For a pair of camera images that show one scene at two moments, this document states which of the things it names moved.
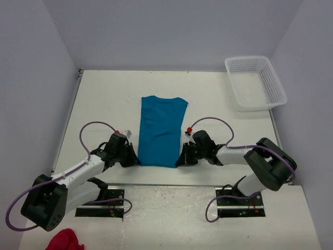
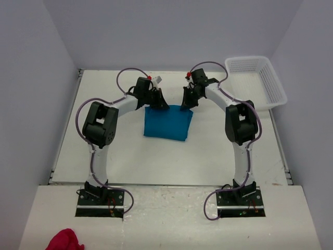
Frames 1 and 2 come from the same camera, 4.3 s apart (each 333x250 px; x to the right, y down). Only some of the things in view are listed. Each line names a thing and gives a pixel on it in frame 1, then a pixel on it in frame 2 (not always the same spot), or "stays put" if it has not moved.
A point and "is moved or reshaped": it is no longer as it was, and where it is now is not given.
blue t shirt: (160, 121) is moved or reshaped
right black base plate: (230, 207) stays put
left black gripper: (132, 160) -> (160, 103)
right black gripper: (185, 159) -> (187, 103)
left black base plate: (107, 209) stays put
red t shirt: (65, 239) stays put
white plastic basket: (254, 83) stays put
